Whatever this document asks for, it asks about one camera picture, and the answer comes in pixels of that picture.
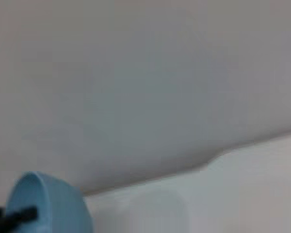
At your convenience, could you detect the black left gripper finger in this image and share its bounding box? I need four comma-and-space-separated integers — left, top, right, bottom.
0, 205, 38, 230

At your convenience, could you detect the blue plastic bowl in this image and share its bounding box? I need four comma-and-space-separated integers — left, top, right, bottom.
5, 171, 94, 233

